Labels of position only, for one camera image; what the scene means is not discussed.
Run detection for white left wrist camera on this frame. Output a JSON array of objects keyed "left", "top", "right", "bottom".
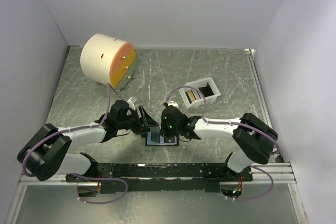
[{"left": 127, "top": 96, "right": 137, "bottom": 106}]

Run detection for round cream mini drawer cabinet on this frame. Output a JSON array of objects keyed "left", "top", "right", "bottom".
[{"left": 80, "top": 34, "right": 137, "bottom": 90}]

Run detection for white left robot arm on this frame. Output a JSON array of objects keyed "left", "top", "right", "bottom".
[{"left": 17, "top": 100, "right": 158, "bottom": 182}]

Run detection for white card tray box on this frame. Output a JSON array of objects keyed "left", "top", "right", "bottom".
[{"left": 179, "top": 77, "right": 221, "bottom": 109}]

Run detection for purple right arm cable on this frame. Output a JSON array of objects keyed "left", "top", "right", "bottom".
[{"left": 166, "top": 86, "right": 280, "bottom": 202}]

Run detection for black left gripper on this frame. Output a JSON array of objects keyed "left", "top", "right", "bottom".
[{"left": 117, "top": 105, "right": 159, "bottom": 135}]

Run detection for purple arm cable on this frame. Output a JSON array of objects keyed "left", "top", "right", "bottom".
[
  {"left": 166, "top": 86, "right": 280, "bottom": 202},
  {"left": 22, "top": 83, "right": 129, "bottom": 205}
]

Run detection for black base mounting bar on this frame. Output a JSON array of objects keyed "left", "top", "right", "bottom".
[{"left": 65, "top": 162, "right": 254, "bottom": 195}]

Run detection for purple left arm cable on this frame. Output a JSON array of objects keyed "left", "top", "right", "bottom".
[{"left": 22, "top": 83, "right": 129, "bottom": 205}]

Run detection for grey credit card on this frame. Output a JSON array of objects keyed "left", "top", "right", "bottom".
[{"left": 150, "top": 126, "right": 160, "bottom": 143}]

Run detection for remaining cards in tray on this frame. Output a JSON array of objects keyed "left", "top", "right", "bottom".
[{"left": 185, "top": 90, "right": 201, "bottom": 103}]

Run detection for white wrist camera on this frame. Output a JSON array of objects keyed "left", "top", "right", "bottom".
[
  {"left": 127, "top": 96, "right": 137, "bottom": 106},
  {"left": 163, "top": 101, "right": 179, "bottom": 108}
]

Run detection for black card holder wallet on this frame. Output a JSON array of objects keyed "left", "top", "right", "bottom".
[{"left": 145, "top": 130, "right": 179, "bottom": 146}]

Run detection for white corner bracket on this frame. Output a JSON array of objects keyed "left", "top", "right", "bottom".
[{"left": 244, "top": 48, "right": 256, "bottom": 57}]

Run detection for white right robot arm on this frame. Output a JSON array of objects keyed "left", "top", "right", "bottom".
[{"left": 161, "top": 105, "right": 279, "bottom": 181}]

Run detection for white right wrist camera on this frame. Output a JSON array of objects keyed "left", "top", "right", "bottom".
[{"left": 163, "top": 101, "right": 179, "bottom": 108}]

